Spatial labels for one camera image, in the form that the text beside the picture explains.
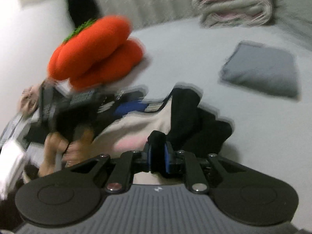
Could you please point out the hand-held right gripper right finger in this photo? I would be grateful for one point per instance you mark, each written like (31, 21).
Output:
(167, 158)

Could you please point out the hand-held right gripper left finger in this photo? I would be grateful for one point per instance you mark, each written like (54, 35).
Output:
(148, 158)

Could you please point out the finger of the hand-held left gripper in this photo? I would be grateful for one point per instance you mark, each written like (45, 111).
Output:
(131, 108)

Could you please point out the cream and black sweatshirt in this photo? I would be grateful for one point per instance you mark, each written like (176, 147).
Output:
(190, 117)

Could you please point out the folded white clothes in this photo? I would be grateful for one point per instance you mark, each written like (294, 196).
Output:
(11, 165)

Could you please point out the person's left hand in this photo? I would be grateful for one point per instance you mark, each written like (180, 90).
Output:
(78, 151)

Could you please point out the orange pumpkin plush pillow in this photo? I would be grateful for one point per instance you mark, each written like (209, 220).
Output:
(97, 48)

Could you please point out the grey bed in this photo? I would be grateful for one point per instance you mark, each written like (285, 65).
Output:
(263, 131)

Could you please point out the black hanging garment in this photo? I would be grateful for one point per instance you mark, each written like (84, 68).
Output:
(81, 4)

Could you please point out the grey star curtain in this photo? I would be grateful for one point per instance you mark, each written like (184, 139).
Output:
(146, 0)

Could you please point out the folded grey cloth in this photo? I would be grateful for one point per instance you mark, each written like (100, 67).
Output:
(263, 70)

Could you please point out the folded grey pink quilt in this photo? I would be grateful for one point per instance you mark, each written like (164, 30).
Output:
(231, 4)

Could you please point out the grey quilted bed cover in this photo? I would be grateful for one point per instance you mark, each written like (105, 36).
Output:
(295, 7)

